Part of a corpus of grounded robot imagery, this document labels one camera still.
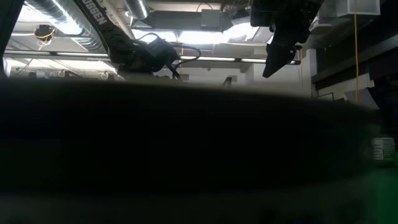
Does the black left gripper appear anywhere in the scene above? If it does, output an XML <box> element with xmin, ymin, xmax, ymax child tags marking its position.
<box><xmin>107</xmin><ymin>32</ymin><xmax>182</xmax><ymax>75</ymax></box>

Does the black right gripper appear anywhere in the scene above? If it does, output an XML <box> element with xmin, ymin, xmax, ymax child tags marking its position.
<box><xmin>250</xmin><ymin>0</ymin><xmax>325</xmax><ymax>79</ymax></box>

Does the bright ceiling light panel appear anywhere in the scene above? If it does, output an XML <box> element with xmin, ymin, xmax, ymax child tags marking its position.
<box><xmin>132</xmin><ymin>22</ymin><xmax>261</xmax><ymax>45</ymax></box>

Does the grey ceiling box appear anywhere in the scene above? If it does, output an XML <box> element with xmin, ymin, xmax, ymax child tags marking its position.
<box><xmin>200</xmin><ymin>8</ymin><xmax>224</xmax><ymax>30</ymax></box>

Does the white ceiling air unit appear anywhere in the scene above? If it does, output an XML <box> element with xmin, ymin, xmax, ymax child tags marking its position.
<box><xmin>335</xmin><ymin>0</ymin><xmax>382</xmax><ymax>18</ymax></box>

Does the green table mat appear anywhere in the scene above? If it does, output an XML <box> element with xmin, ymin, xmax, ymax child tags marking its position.
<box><xmin>0</xmin><ymin>160</ymin><xmax>398</xmax><ymax>224</ymax></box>

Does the small silver duct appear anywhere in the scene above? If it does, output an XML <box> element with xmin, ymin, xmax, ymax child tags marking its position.
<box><xmin>125</xmin><ymin>0</ymin><xmax>150</xmax><ymax>20</ymax></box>

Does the black wall beam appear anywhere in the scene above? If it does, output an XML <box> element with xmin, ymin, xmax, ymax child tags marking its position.
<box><xmin>310</xmin><ymin>30</ymin><xmax>398</xmax><ymax>91</ymax></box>

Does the black hanging cable reel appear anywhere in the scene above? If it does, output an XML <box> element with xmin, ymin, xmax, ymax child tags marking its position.
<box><xmin>33</xmin><ymin>24</ymin><xmax>56</xmax><ymax>44</ymax></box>

